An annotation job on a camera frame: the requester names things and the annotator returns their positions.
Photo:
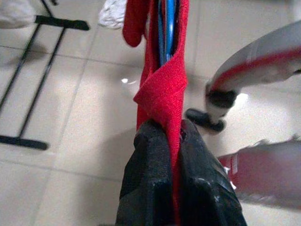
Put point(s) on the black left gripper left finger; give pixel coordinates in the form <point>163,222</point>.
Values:
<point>148,176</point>

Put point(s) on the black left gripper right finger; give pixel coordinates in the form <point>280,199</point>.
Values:
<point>204,188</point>

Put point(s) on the red garment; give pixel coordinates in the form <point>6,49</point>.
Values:
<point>164,94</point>

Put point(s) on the blue plastic clothes hanger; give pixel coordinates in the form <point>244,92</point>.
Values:
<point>169,35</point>

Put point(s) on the white garment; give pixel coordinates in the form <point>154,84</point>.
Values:
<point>111,14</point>

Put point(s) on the grey robot right leg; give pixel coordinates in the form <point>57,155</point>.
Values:
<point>258,61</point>

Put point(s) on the black and silver clothes rack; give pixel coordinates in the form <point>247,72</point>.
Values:
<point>61,23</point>

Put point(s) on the white fabric laundry bag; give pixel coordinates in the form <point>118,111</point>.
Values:
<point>14,13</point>

